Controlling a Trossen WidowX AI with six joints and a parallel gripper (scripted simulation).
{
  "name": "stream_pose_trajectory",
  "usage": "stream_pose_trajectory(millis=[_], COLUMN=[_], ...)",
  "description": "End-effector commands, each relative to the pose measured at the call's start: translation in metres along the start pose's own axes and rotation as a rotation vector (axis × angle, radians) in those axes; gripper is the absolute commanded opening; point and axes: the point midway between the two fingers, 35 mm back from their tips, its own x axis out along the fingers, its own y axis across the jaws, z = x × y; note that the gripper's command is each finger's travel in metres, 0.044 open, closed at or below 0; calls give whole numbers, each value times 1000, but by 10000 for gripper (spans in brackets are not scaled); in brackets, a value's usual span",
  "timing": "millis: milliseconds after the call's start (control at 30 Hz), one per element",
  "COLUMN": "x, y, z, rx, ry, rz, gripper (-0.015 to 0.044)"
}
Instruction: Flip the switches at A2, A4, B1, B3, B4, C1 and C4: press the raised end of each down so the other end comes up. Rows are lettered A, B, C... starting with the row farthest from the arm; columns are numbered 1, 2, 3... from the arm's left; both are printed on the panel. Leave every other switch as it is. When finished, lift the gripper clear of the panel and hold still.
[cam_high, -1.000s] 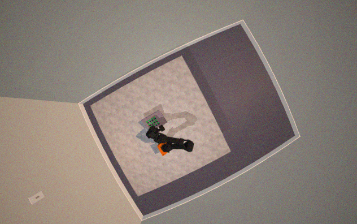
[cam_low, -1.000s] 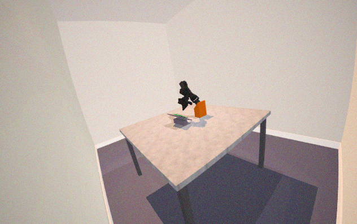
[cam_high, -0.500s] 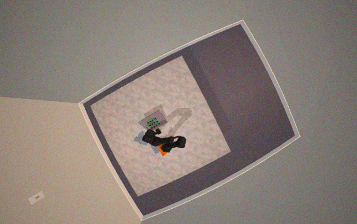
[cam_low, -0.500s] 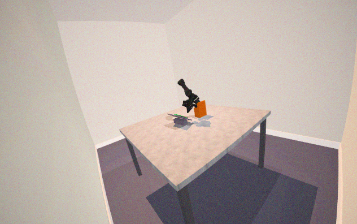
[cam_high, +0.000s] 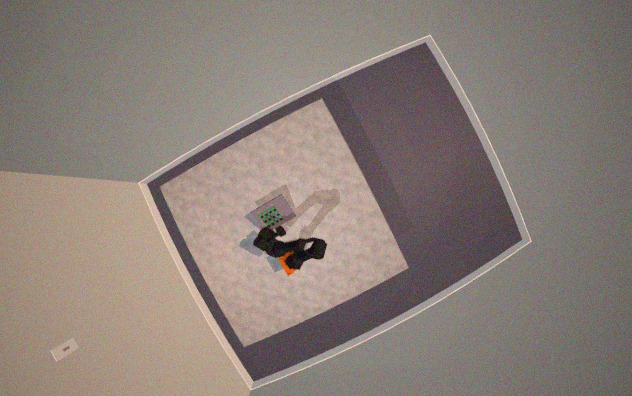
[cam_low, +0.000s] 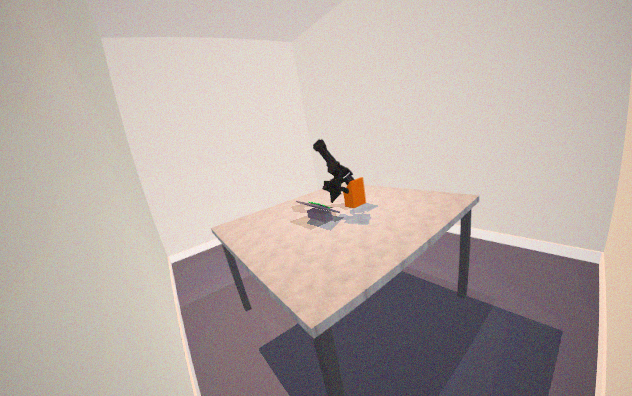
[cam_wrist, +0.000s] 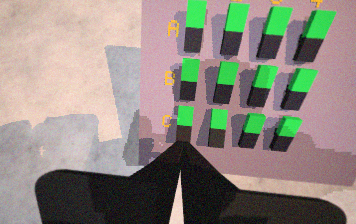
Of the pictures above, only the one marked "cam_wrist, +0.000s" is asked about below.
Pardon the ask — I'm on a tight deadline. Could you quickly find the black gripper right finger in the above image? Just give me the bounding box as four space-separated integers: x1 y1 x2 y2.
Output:
180 141 347 224

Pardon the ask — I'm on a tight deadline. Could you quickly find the pinkish-mauve switch panel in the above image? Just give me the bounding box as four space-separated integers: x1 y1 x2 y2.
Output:
138 0 356 186

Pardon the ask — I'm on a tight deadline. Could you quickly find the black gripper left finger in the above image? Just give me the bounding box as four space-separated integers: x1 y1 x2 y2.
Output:
35 140 183 224

